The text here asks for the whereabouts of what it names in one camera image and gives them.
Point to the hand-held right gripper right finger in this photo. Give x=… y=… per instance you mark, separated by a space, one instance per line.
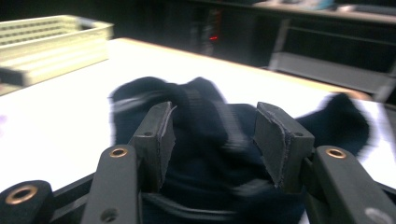
x=280 y=146

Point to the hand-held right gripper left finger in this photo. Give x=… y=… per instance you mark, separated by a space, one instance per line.
x=152 y=143

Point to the black knit vest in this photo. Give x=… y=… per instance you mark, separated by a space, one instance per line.
x=211 y=161

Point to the pale yellow perforated basket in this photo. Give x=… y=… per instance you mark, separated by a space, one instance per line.
x=53 y=53

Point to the white table cover board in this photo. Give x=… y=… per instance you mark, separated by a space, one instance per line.
x=77 y=124

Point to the white-framed desk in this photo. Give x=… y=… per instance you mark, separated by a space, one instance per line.
x=327 y=71

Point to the dark device with red light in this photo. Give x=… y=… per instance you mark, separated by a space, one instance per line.
x=213 y=34

